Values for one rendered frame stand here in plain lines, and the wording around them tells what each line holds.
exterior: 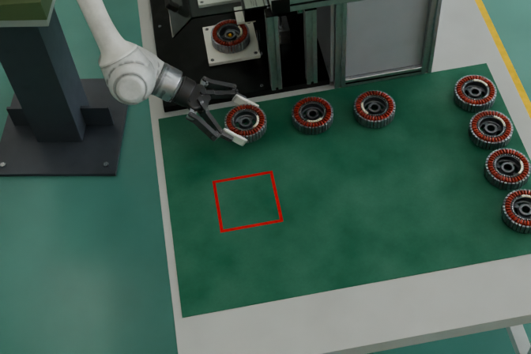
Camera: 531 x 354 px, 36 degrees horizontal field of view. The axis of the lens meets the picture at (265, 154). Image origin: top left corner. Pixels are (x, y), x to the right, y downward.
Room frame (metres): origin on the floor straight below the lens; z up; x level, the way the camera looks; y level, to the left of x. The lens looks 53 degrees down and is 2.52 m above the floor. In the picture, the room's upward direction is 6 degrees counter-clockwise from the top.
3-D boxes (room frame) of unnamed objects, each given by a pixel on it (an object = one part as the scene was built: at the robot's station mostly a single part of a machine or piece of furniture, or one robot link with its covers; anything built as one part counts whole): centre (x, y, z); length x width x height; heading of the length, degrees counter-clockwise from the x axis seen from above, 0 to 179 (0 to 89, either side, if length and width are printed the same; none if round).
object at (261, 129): (1.39, 0.04, 0.79); 0.11 x 0.11 x 0.04
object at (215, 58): (1.71, 0.07, 0.78); 0.15 x 0.15 x 0.01; 5
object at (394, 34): (1.54, -0.35, 0.91); 0.28 x 0.03 x 0.32; 95
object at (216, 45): (1.71, 0.07, 0.80); 0.11 x 0.11 x 0.04
